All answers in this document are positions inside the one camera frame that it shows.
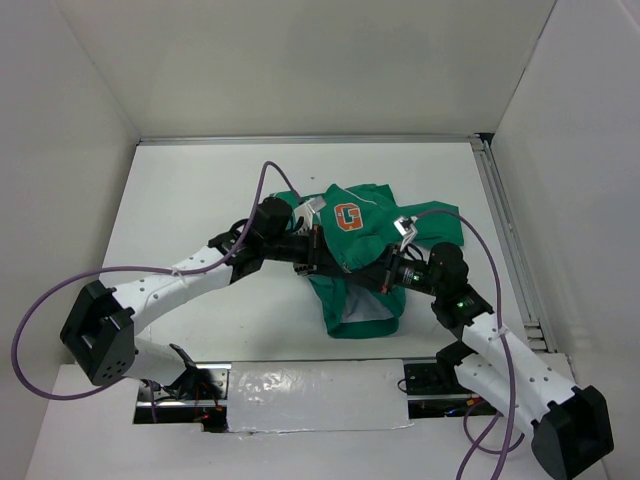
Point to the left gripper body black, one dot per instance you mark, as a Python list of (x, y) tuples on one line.
[(295, 248)]

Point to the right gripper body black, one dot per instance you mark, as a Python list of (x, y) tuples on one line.
[(412, 274)]

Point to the green jacket white lining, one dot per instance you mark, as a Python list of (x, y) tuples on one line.
[(358, 224)]

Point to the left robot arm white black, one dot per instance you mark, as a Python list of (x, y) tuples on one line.
[(102, 331)]

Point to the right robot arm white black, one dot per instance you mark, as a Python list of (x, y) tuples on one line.
[(568, 427)]

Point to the white taped cover panel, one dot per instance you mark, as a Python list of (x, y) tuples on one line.
[(322, 396)]

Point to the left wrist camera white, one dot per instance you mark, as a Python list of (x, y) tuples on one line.
[(306, 214)]

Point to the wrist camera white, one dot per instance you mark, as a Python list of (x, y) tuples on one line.
[(406, 227), (306, 214)]

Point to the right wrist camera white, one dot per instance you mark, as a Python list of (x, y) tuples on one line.
[(406, 227)]

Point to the aluminium rail right side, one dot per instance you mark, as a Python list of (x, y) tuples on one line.
[(533, 316)]

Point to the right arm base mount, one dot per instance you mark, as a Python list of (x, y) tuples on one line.
[(431, 390)]

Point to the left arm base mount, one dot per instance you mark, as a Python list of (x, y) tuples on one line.
[(203, 402)]

